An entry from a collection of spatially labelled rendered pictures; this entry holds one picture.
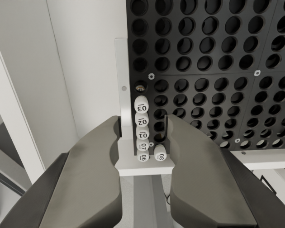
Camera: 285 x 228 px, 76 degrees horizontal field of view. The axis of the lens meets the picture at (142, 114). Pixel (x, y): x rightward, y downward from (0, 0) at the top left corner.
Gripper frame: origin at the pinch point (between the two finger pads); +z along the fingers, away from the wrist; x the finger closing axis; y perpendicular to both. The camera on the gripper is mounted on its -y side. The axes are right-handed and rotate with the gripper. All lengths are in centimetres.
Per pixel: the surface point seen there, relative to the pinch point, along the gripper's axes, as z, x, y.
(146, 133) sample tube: 2.8, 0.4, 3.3
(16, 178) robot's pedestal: 18.2, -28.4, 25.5
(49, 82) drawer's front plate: 6.2, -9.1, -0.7
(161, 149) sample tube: 3.3, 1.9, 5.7
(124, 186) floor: 94, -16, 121
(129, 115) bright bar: 9.2, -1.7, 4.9
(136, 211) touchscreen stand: 53, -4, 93
